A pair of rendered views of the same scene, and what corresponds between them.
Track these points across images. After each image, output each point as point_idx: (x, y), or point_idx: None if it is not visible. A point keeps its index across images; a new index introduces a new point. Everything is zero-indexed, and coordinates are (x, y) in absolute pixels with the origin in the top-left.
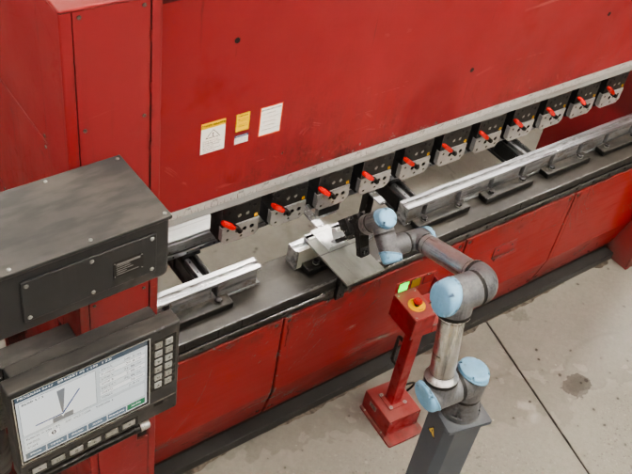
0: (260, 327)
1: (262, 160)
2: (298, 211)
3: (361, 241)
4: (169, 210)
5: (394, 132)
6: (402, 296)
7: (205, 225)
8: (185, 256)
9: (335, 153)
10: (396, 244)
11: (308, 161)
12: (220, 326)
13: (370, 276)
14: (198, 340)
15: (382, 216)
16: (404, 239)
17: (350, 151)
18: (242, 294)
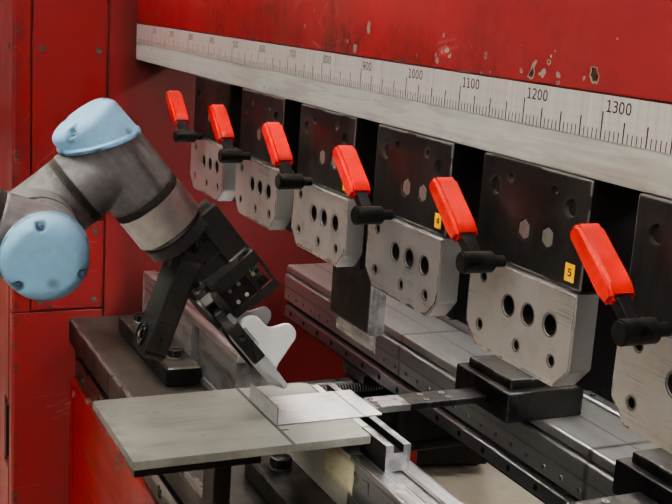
0: (144, 484)
1: None
2: (267, 200)
3: (156, 287)
4: (160, 18)
5: (448, 31)
6: None
7: (388, 317)
8: (346, 365)
9: (324, 30)
10: (13, 192)
11: (285, 21)
12: (113, 372)
13: (115, 440)
14: (96, 366)
15: (81, 106)
16: (23, 195)
17: (350, 47)
18: None
